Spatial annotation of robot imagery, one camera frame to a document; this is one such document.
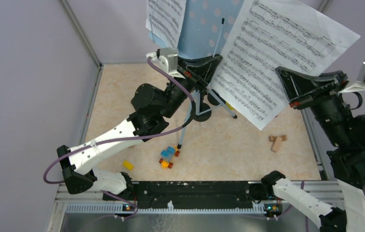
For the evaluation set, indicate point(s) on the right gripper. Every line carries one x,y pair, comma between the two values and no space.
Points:
301,90

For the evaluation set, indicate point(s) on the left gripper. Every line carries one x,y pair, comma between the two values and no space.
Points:
203,67

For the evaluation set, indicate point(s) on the blue music stand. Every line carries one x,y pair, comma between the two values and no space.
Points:
206,26

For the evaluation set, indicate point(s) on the sheet music page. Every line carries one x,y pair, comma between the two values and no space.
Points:
275,33
164,20

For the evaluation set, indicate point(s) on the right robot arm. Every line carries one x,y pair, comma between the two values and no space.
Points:
347,134

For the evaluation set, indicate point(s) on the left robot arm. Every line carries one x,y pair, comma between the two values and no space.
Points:
152,109

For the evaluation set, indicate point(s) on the black microphone stand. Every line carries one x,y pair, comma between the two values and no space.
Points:
204,111

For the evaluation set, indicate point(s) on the yellow owl toy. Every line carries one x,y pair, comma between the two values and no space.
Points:
229,106

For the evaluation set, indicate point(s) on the wooden block pair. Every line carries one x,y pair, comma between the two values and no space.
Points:
277,142

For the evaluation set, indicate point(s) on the toy block car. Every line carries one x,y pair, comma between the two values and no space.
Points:
167,156

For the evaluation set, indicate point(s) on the yellow toy brick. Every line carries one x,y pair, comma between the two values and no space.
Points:
128,165

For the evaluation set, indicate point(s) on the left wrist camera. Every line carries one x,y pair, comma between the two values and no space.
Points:
167,59

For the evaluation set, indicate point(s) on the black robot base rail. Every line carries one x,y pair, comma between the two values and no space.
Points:
200,195

